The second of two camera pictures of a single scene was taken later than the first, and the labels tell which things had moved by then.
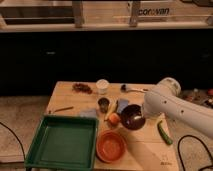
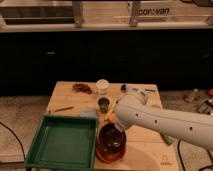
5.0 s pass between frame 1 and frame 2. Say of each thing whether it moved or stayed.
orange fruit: stayed
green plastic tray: stayed
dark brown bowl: moved
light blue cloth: stayed
